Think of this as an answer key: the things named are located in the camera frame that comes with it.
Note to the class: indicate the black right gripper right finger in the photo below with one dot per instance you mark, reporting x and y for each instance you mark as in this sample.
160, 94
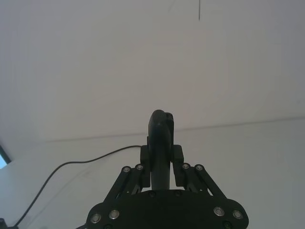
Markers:
178, 171

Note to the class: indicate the dark framed window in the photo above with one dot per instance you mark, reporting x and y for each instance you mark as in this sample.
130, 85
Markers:
4, 158

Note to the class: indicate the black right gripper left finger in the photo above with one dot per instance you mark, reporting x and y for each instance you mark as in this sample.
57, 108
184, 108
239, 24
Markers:
145, 167

